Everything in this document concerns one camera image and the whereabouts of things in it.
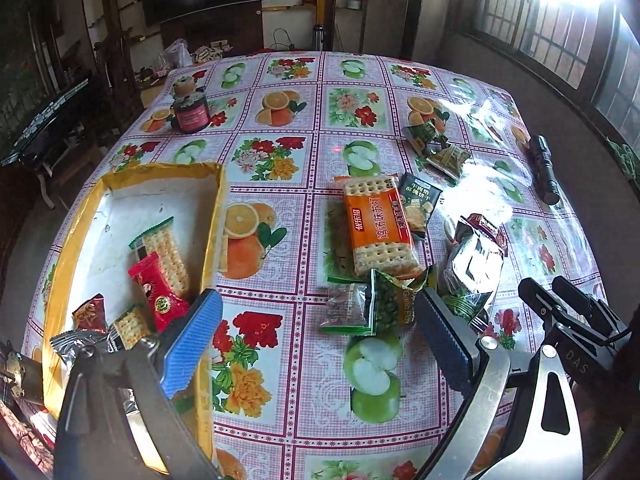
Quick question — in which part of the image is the dark red snack packet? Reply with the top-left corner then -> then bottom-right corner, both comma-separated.
71,294 -> 108,333

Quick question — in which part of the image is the brass metal fitting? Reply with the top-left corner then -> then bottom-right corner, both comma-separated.
0,342 -> 31,403

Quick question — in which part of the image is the yellow-edged cardboard tray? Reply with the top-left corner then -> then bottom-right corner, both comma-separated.
42,161 -> 228,478

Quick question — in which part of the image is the dark wooden chair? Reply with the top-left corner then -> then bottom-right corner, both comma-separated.
92,30 -> 143,111

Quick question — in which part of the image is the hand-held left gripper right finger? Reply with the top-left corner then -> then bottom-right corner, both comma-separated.
415,287 -> 586,480

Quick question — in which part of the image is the black flashlight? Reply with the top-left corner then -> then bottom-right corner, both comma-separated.
529,134 -> 561,206

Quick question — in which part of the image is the dark green small snack packet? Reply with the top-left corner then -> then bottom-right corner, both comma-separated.
402,120 -> 448,153

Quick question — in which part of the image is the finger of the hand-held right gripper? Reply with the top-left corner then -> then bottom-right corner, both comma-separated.
517,276 -> 603,347
551,275 -> 629,337

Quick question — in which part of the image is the dark green cracker packet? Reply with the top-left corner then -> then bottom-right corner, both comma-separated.
397,172 -> 444,241

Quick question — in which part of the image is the silver snack packet red top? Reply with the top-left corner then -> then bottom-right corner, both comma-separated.
442,214 -> 508,301

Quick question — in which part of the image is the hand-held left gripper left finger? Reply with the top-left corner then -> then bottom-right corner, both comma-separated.
52,287 -> 223,480

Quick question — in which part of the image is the bright red small snack packet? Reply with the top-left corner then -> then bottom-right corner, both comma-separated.
127,252 -> 193,333

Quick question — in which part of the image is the pile of small boxes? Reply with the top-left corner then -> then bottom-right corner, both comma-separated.
192,42 -> 233,63

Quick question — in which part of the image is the green and yellow snack packet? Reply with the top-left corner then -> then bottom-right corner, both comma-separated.
425,142 -> 472,181

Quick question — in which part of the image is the translucent plastic bag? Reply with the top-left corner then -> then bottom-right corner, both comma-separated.
155,39 -> 193,68

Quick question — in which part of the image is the green-edged clear cracker packet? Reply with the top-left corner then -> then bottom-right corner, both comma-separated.
129,216 -> 192,301

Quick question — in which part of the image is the black side table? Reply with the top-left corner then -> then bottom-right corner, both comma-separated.
0,72 -> 101,171

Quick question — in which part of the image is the dark jar with pink label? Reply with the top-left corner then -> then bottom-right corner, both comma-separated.
171,94 -> 211,134

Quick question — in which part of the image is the floral fruit print tablecloth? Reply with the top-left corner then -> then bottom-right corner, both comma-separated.
22,50 -> 613,480

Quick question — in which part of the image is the green pea snack packet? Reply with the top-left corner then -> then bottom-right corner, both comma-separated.
370,265 -> 438,336

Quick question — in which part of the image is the dark floral wall panel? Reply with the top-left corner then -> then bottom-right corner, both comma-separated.
0,0 -> 56,126

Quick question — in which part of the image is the small clear snack packet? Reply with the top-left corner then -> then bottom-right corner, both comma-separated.
319,282 -> 377,337

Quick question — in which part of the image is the green leafy print snack packet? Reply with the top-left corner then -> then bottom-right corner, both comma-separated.
440,290 -> 493,323

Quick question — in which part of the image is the plain silver foil snack packet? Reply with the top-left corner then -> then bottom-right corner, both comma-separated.
50,329 -> 113,361

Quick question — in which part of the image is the yellow vertical beam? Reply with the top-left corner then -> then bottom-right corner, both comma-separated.
312,0 -> 338,51

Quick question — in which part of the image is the orange cracker packet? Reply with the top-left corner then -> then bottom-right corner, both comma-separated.
334,174 -> 426,281

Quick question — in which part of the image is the barred window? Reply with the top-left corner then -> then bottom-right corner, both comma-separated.
450,0 -> 640,126

